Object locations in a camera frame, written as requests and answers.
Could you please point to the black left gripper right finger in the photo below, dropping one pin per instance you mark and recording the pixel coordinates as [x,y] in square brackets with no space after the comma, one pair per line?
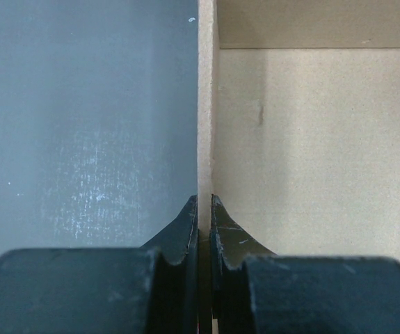
[255,290]

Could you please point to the brown cardboard box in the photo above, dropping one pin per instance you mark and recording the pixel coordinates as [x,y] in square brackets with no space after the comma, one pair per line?
[299,126]

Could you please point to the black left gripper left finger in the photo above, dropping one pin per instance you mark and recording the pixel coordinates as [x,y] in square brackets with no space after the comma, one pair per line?
[149,289]

